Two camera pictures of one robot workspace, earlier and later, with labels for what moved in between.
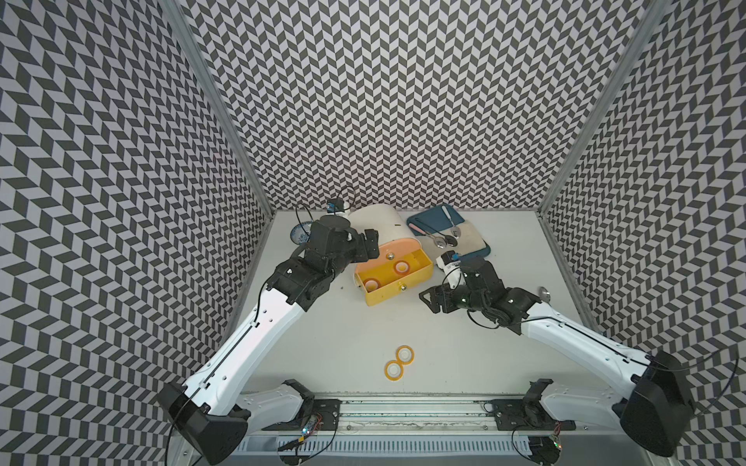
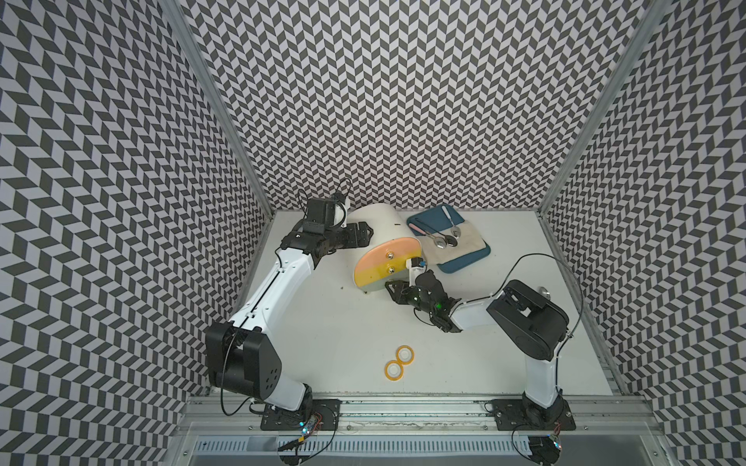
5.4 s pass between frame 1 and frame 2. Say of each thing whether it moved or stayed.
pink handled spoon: stayed
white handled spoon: stayed
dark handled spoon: stayed
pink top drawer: stayed
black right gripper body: moved
